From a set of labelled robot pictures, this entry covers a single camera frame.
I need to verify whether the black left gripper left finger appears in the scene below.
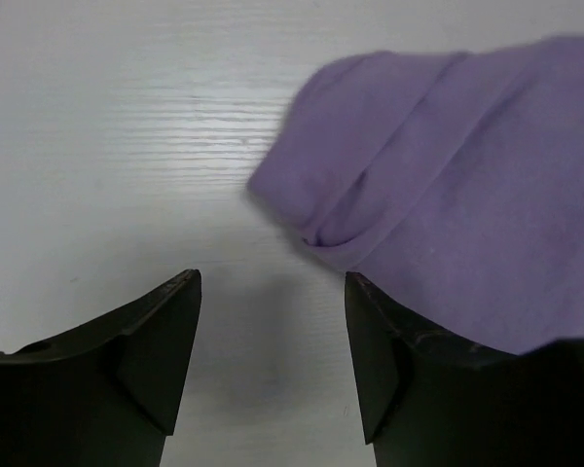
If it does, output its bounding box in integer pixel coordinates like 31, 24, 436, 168
0, 269, 201, 466

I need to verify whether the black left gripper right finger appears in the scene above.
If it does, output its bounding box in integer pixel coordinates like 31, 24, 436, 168
345, 273, 584, 466

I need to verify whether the purple t shirt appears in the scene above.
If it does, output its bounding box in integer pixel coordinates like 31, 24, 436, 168
248, 36, 584, 353

